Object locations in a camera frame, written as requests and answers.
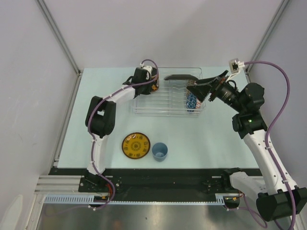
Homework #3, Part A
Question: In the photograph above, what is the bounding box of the blue patterned bowl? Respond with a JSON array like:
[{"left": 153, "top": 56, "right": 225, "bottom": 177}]
[{"left": 186, "top": 93, "right": 201, "bottom": 112}]

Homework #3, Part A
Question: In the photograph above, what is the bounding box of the brown patterned bowl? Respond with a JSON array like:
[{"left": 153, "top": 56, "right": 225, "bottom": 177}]
[{"left": 187, "top": 80, "right": 196, "bottom": 87}]

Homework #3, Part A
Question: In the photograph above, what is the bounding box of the clear wire dish rack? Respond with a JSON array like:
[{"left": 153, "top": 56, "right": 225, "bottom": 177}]
[{"left": 132, "top": 67, "right": 206, "bottom": 116}]

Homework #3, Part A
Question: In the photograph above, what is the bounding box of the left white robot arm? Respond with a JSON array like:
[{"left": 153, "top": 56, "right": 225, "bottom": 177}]
[{"left": 84, "top": 66, "right": 159, "bottom": 192}]

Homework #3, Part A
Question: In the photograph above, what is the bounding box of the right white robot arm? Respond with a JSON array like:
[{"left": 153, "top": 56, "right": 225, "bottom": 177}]
[{"left": 187, "top": 71, "right": 307, "bottom": 221}]

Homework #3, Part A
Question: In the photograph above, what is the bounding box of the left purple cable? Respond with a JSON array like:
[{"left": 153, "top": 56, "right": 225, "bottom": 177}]
[{"left": 87, "top": 59, "right": 159, "bottom": 211}]

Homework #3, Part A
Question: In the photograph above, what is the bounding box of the slotted cable duct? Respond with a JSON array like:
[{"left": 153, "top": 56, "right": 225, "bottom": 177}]
[{"left": 44, "top": 193, "right": 240, "bottom": 206}]

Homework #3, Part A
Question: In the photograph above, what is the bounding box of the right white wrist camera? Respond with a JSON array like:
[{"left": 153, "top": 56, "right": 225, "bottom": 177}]
[{"left": 226, "top": 58, "right": 245, "bottom": 82}]

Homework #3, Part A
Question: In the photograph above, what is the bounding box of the yellow black round saucer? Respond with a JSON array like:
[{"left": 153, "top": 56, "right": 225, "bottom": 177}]
[{"left": 121, "top": 132, "right": 151, "bottom": 160}]

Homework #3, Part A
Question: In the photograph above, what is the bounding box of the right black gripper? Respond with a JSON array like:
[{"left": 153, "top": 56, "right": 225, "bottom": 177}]
[{"left": 187, "top": 70, "right": 245, "bottom": 113}]

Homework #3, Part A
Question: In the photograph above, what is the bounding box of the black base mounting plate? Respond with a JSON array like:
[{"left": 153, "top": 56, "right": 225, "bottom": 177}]
[{"left": 49, "top": 167, "right": 264, "bottom": 202}]

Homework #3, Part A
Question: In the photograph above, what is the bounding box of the black skull mug red inside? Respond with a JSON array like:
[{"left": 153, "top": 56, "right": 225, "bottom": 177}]
[{"left": 151, "top": 67, "right": 159, "bottom": 92}]

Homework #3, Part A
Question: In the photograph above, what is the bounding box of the black floral square plate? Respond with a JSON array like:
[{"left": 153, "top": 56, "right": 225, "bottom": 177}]
[{"left": 164, "top": 74, "right": 199, "bottom": 81}]

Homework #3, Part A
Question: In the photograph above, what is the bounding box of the light blue cup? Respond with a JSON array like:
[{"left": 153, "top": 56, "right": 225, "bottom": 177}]
[{"left": 152, "top": 142, "right": 168, "bottom": 162}]

